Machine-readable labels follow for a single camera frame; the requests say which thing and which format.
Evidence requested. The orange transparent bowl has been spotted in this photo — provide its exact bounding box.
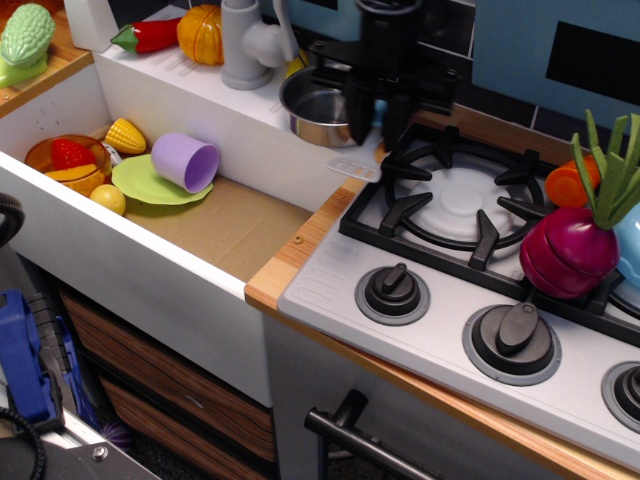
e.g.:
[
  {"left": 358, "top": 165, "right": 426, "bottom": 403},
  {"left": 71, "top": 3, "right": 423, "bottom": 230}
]
[{"left": 25, "top": 135, "right": 112, "bottom": 197}]

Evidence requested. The black oven door handle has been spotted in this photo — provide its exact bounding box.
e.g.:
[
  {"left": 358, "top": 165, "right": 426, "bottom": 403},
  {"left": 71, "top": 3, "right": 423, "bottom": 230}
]
[{"left": 304, "top": 390, "right": 442, "bottom": 479}]

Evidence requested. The black cable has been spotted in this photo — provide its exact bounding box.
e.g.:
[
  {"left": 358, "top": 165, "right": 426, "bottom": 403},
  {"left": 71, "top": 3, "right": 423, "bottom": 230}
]
[{"left": 0, "top": 405, "right": 47, "bottom": 480}]

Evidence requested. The black stove grate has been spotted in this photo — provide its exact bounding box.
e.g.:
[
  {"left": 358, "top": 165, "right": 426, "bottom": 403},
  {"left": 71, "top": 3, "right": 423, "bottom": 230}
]
[{"left": 339, "top": 124, "right": 639, "bottom": 345}]

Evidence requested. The green plastic plate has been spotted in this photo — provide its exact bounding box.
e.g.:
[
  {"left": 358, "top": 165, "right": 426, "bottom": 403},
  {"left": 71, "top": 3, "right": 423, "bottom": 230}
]
[{"left": 111, "top": 154, "right": 213, "bottom": 206}]

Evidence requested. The orange toy carrot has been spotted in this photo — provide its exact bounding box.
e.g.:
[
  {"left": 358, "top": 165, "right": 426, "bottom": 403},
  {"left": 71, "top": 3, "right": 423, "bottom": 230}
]
[{"left": 545, "top": 160, "right": 588, "bottom": 207}]

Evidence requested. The purple toy beet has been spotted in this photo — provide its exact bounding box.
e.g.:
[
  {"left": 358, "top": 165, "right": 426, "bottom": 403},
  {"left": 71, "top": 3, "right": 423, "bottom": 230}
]
[{"left": 519, "top": 110, "right": 639, "bottom": 299}]

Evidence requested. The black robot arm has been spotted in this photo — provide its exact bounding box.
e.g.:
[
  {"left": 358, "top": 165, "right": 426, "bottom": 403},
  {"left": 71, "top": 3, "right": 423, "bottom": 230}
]
[{"left": 310, "top": 1, "right": 461, "bottom": 151}]

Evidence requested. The blue clamp tool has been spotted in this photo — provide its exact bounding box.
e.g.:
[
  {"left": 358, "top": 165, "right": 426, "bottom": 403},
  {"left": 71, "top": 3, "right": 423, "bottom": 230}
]
[{"left": 1, "top": 290, "right": 99, "bottom": 432}]

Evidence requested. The right black stove knob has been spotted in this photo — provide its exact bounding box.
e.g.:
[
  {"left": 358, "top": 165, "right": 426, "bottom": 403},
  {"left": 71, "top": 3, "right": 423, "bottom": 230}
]
[{"left": 601, "top": 361, "right": 639, "bottom": 433}]

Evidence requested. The upper wooden drawer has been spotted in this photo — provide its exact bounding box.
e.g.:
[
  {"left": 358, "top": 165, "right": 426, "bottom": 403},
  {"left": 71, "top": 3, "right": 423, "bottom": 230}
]
[{"left": 60, "top": 287, "right": 276, "bottom": 467}]

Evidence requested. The light blue toy pot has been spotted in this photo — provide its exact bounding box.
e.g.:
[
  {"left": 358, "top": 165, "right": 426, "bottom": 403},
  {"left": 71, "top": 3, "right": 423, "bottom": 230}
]
[{"left": 614, "top": 204, "right": 640, "bottom": 287}]

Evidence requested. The grey toy faucet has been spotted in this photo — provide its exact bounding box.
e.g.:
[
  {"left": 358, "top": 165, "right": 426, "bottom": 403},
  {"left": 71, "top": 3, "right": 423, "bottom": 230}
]
[{"left": 221, "top": 1, "right": 299, "bottom": 90}]

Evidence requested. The purple plastic cup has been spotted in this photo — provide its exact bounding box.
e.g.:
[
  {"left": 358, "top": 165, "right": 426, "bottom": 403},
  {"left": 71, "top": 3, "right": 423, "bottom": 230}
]
[{"left": 151, "top": 132, "right": 220, "bottom": 194}]

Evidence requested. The lower wooden drawer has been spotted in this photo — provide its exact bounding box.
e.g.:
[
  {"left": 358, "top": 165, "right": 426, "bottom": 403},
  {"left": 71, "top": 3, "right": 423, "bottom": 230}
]
[{"left": 101, "top": 377, "right": 277, "bottom": 479}]

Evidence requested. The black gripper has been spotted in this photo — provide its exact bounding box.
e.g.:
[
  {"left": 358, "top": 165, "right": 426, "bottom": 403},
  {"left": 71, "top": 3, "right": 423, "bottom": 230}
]
[{"left": 308, "top": 41, "right": 460, "bottom": 151}]

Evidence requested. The green toy bitter gourd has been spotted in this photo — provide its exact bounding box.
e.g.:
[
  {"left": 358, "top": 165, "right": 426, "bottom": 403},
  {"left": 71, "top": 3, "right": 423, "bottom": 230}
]
[{"left": 1, "top": 3, "right": 56, "bottom": 89}]

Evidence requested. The left black stove knob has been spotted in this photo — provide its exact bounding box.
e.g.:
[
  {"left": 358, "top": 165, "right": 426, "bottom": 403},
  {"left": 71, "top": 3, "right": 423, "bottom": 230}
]
[{"left": 354, "top": 262, "right": 431, "bottom": 327}]

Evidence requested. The yellow toy banana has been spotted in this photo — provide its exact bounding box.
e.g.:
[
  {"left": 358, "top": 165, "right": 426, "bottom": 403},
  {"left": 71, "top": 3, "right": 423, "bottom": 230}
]
[{"left": 285, "top": 49, "right": 309, "bottom": 79}]

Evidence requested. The red toy strawberry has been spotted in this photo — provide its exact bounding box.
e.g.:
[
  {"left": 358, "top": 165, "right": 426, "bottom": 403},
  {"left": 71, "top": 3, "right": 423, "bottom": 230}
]
[{"left": 51, "top": 138, "right": 96, "bottom": 170}]

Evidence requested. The wooden drawer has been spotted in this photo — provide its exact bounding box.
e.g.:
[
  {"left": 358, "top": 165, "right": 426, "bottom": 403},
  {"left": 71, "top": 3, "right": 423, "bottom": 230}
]
[
  {"left": 60, "top": 287, "right": 276, "bottom": 467},
  {"left": 101, "top": 377, "right": 277, "bottom": 479}
]

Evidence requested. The yellow toy corn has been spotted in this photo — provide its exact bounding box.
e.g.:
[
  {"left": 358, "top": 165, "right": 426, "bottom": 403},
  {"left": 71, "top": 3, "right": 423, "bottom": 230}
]
[{"left": 105, "top": 118, "right": 147, "bottom": 155}]

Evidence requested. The blue handled grey spatula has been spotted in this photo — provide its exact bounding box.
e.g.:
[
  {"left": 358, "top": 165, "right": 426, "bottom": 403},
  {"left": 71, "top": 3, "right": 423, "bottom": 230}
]
[{"left": 326, "top": 100, "right": 387, "bottom": 183}]

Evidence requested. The red toy chili pepper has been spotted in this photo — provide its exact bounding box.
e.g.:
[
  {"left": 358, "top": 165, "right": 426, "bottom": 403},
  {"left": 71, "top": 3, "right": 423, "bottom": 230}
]
[{"left": 111, "top": 18, "right": 180, "bottom": 54}]

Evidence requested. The orange toy fruit slice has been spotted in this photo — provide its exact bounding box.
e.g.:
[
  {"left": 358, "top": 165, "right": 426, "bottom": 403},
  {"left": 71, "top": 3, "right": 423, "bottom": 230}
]
[{"left": 45, "top": 165, "right": 99, "bottom": 183}]

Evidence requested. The middle black stove knob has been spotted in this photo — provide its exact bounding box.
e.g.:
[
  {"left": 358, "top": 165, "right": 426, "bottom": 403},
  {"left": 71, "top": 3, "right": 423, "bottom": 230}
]
[{"left": 462, "top": 302, "right": 562, "bottom": 387}]

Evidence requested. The stainless steel pan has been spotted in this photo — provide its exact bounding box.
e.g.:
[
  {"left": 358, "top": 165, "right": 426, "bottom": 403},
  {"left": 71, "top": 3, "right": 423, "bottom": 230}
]
[{"left": 279, "top": 68, "right": 356, "bottom": 148}]

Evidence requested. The black stove knob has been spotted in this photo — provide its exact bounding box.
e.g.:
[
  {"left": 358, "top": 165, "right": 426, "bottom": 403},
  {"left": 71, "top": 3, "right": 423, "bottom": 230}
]
[
  {"left": 462, "top": 302, "right": 562, "bottom": 387},
  {"left": 354, "top": 262, "right": 431, "bottom": 327},
  {"left": 601, "top": 361, "right": 639, "bottom": 433}
]

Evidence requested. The white box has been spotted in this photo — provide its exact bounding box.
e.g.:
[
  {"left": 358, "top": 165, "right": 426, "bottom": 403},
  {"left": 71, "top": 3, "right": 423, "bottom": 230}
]
[{"left": 63, "top": 0, "right": 119, "bottom": 52}]

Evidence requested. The yellow toy lemon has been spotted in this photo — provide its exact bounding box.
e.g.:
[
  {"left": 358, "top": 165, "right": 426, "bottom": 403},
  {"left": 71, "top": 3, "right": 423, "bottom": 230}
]
[{"left": 90, "top": 184, "right": 126, "bottom": 215}]

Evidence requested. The orange toy pumpkin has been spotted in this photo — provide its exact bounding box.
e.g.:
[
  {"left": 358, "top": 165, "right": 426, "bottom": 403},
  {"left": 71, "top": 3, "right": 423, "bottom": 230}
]
[{"left": 177, "top": 4, "right": 224, "bottom": 66}]

